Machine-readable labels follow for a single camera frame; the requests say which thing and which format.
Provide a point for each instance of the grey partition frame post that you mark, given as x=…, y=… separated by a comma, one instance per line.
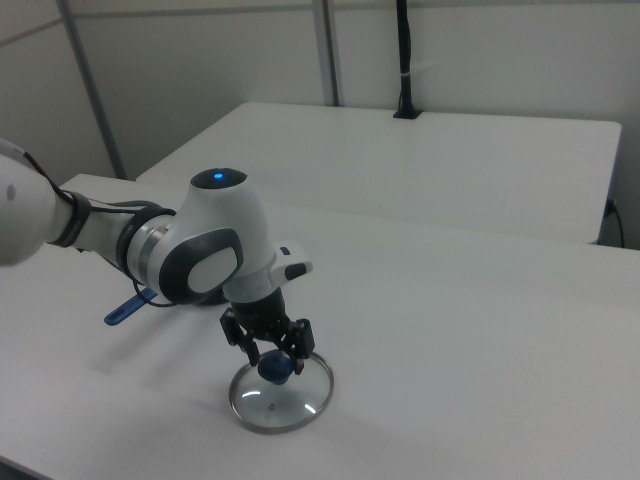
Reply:
x=330, y=50
x=92, y=90

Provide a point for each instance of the glass lid with blue knob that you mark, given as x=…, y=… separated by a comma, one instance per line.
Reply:
x=274, y=371

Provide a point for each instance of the white side table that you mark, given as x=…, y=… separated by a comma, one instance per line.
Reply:
x=400, y=165

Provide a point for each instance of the black pole with clamp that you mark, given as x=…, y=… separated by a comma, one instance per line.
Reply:
x=404, y=50

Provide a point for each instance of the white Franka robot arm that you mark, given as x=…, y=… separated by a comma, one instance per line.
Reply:
x=220, y=220

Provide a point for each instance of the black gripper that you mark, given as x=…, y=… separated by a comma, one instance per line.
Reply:
x=260, y=315

